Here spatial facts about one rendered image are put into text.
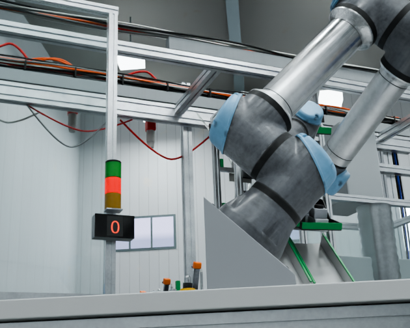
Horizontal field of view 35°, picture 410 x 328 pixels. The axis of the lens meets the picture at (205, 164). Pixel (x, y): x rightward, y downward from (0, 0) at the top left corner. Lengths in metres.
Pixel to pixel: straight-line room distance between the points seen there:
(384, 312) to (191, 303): 0.28
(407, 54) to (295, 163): 0.38
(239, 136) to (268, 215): 0.17
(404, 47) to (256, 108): 0.37
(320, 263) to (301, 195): 0.89
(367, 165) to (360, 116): 1.65
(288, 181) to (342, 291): 0.34
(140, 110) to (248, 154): 1.95
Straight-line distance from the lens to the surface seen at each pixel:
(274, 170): 1.26
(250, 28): 12.03
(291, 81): 1.35
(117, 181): 2.01
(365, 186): 3.14
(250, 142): 1.27
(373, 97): 1.53
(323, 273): 2.08
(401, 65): 1.49
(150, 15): 11.55
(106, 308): 0.98
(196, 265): 1.83
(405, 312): 0.99
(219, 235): 1.18
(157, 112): 3.22
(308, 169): 1.26
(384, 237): 3.02
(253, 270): 1.16
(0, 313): 1.03
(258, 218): 1.22
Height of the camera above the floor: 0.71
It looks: 20 degrees up
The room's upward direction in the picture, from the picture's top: 2 degrees counter-clockwise
